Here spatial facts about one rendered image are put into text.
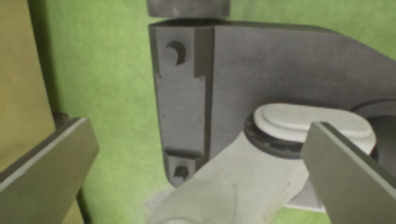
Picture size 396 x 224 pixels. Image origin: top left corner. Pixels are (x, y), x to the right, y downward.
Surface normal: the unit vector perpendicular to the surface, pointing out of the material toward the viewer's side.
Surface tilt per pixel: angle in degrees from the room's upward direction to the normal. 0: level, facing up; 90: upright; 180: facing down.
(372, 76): 0
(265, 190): 90
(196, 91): 0
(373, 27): 0
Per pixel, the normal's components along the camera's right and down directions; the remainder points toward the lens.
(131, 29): -0.22, 0.49
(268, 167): 0.00, -0.86
